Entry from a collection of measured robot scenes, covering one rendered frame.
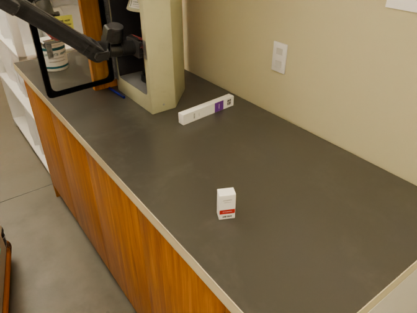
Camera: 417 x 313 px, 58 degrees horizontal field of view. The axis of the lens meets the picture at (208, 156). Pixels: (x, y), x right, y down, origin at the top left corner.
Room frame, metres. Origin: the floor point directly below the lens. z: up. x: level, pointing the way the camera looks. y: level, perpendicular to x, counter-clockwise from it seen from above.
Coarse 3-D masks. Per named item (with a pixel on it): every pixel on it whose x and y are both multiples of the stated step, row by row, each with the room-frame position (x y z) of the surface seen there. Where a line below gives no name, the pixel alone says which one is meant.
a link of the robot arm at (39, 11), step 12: (0, 0) 1.12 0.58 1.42; (12, 0) 1.14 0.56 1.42; (24, 0) 1.20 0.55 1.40; (12, 12) 1.14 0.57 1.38; (24, 12) 1.19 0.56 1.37; (36, 12) 1.22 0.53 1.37; (36, 24) 1.22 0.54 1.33; (48, 24) 1.25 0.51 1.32; (60, 24) 1.27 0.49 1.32; (60, 36) 1.28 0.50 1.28; (72, 36) 1.30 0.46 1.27; (84, 36) 1.35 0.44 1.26; (84, 48) 1.33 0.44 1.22; (96, 48) 1.36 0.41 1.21; (96, 60) 1.37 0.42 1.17
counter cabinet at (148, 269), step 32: (32, 96) 1.92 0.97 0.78; (64, 128) 1.48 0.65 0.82; (64, 160) 1.61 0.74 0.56; (64, 192) 1.78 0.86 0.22; (96, 192) 1.25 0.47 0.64; (96, 224) 1.33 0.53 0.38; (128, 224) 1.00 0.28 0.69; (128, 256) 1.04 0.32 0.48; (160, 256) 0.82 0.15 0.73; (128, 288) 1.09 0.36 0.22; (160, 288) 0.83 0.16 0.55; (192, 288) 0.67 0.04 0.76; (416, 288) 0.66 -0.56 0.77
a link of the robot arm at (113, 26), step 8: (112, 24) 1.42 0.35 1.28; (120, 24) 1.44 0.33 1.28; (104, 32) 1.40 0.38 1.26; (112, 32) 1.39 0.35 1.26; (120, 32) 1.41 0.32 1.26; (104, 40) 1.40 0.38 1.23; (112, 40) 1.40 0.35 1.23; (120, 40) 1.42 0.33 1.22; (104, 48) 1.40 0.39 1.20; (96, 56) 1.36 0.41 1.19; (104, 56) 1.37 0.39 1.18
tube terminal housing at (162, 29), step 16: (144, 0) 1.38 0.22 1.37; (160, 0) 1.41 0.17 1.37; (176, 0) 1.54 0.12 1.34; (144, 16) 1.37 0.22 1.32; (160, 16) 1.41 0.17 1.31; (176, 16) 1.53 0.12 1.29; (144, 32) 1.38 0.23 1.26; (160, 32) 1.41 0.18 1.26; (176, 32) 1.51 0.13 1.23; (160, 48) 1.41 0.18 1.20; (176, 48) 1.50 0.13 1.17; (160, 64) 1.40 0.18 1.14; (176, 64) 1.49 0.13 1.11; (160, 80) 1.40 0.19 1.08; (176, 80) 1.48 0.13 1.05; (128, 96) 1.54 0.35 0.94; (144, 96) 1.42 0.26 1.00; (160, 96) 1.40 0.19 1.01; (176, 96) 1.46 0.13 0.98
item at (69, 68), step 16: (48, 0) 1.47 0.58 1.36; (64, 0) 1.50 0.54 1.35; (80, 0) 1.54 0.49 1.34; (96, 0) 1.59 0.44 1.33; (64, 16) 1.50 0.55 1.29; (80, 16) 1.54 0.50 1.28; (96, 16) 1.58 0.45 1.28; (80, 32) 1.53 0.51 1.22; (96, 32) 1.57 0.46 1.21; (64, 48) 1.48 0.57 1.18; (48, 64) 1.43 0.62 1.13; (64, 64) 1.47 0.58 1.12; (80, 64) 1.51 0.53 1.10; (96, 64) 1.56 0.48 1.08; (64, 80) 1.46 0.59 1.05; (80, 80) 1.50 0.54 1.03; (96, 80) 1.55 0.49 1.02
